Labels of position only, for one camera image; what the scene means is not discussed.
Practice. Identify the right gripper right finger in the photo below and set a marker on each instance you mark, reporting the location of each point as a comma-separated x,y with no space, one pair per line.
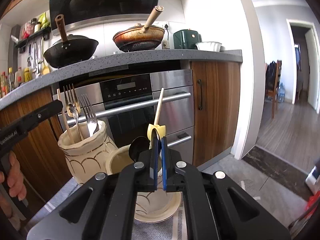
172,181

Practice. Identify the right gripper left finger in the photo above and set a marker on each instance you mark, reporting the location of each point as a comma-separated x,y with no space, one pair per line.
147,175

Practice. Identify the wooden chopstick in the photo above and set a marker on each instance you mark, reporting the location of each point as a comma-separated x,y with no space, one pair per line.
64,118
159,105

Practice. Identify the cream floral ceramic utensil holder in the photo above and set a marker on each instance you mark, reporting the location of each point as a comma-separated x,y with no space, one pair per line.
87,155

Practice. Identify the silver spoon ornate handle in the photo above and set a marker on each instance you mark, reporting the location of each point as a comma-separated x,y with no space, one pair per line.
76,122

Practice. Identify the gold fork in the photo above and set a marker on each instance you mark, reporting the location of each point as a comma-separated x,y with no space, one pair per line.
72,102

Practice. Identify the grey kitchen countertop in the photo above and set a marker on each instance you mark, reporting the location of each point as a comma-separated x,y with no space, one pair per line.
114,62

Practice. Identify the person's left hand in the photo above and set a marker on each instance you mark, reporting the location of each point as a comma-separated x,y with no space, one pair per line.
15,182

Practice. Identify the black spoon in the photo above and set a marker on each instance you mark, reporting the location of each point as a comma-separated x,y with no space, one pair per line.
139,145

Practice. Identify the wooden cabinet door left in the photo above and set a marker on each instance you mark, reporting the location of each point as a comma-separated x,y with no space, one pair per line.
42,162

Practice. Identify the wooden cabinet door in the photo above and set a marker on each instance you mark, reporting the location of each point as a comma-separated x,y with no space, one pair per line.
216,88
42,162

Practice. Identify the condiment bottles on counter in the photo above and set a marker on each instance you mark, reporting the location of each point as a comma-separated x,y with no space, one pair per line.
14,79

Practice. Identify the grey plaid cloth mat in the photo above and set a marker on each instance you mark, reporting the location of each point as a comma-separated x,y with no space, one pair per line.
172,228

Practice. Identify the stainless steel oven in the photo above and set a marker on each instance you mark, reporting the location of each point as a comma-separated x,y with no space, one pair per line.
128,105

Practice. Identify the wooden cabinet door right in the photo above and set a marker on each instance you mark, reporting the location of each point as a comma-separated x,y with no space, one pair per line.
216,88

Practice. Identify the wooden chair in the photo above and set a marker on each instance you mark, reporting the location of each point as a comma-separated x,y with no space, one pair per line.
273,72

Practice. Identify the white bowl on counter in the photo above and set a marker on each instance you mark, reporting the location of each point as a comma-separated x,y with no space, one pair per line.
209,46

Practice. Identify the brown frying pan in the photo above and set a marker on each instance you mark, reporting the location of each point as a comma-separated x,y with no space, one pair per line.
141,37

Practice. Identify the water bottle on floor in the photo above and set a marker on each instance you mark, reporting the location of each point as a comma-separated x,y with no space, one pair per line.
281,93

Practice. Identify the black range hood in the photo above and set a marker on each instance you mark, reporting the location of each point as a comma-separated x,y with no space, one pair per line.
100,0

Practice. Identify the white door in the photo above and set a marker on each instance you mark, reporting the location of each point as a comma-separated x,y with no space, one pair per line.
313,97

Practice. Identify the black wok wooden handle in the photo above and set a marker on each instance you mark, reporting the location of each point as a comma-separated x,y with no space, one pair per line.
69,49

